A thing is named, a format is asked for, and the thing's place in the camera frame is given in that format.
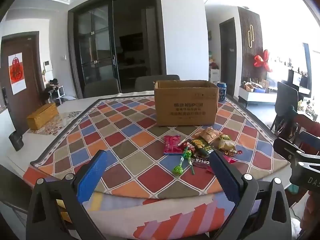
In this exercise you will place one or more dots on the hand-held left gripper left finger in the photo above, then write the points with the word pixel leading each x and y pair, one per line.
pixel 91 177

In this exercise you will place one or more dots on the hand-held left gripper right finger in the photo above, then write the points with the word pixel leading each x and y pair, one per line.
pixel 225 177

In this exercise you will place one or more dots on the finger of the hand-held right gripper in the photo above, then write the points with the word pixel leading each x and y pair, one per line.
pixel 285 147

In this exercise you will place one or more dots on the maroon snack packet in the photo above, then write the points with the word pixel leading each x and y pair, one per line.
pixel 200 161

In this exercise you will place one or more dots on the olive green snack packet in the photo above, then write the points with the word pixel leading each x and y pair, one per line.
pixel 226 143

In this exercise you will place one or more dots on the dark green snack packet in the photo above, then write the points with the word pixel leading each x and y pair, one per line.
pixel 202 147

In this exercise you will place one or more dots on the green lollipop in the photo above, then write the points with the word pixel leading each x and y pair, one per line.
pixel 189 156
pixel 178 169

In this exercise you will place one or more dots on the tan biscuit packet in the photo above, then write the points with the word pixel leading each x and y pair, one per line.
pixel 210 134

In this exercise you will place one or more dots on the small red candy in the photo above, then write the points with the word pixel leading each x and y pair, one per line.
pixel 185 145

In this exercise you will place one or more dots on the pink snack packet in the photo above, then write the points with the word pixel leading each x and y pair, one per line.
pixel 171 145

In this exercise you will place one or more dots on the brown cardboard box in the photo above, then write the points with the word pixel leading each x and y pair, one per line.
pixel 185 105

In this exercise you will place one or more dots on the person's pink clothing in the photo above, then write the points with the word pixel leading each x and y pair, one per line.
pixel 311 212

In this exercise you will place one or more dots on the dark armchair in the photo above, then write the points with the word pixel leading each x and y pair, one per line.
pixel 285 100

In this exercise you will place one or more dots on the diamond patterned tablecloth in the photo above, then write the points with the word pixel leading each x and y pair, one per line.
pixel 120 135

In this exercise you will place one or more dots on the white low cabinet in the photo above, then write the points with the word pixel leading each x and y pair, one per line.
pixel 255 97

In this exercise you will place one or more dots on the pile of small boxes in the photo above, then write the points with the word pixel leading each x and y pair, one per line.
pixel 257 86

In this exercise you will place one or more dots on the tan woven tissue box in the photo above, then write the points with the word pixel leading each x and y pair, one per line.
pixel 42 116

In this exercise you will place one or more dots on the black mug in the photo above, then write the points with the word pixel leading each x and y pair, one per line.
pixel 16 141

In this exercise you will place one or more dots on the blue soda can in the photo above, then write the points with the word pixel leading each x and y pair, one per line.
pixel 221 92

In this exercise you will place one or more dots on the white shoe rack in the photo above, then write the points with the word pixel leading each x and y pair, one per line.
pixel 58 95

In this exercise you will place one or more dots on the red bow decoration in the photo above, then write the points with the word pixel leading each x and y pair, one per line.
pixel 261 61

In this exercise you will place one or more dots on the grey dining chair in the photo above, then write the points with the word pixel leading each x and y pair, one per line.
pixel 150 82
pixel 101 88

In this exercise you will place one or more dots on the white storage box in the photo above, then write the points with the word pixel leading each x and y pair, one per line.
pixel 214 76

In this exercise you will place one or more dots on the black bag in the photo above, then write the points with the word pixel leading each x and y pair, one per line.
pixel 53 83

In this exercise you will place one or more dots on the dark interior door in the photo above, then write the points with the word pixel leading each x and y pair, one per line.
pixel 228 55

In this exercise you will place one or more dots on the brown entrance door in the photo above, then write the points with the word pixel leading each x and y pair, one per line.
pixel 31 80

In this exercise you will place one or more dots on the door lock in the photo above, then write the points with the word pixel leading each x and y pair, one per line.
pixel 4 96

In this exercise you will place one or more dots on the white intercom panel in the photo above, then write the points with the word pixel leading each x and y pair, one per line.
pixel 47 66

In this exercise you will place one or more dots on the red and white door poster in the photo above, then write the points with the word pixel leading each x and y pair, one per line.
pixel 17 73

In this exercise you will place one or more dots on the black framed glass sliding door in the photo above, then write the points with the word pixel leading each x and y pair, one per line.
pixel 100 42

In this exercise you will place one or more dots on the dark slatted wall panel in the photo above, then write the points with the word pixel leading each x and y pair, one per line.
pixel 243 55

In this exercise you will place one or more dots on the gold wall ornament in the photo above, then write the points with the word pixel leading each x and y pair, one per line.
pixel 251 36

